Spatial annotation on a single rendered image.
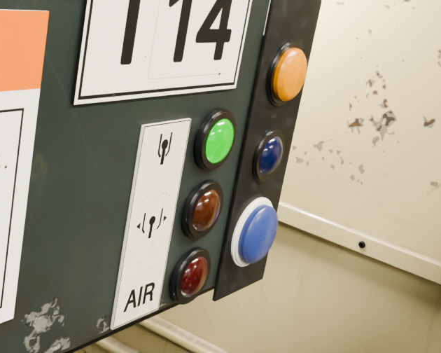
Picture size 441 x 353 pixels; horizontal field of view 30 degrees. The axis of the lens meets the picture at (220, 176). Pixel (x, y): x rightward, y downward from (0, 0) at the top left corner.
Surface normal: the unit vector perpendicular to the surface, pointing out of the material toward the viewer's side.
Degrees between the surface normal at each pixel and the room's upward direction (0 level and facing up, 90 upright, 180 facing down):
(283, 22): 90
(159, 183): 90
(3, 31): 90
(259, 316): 90
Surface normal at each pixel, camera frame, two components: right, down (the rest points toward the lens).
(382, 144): -0.56, 0.15
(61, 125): 0.81, 0.31
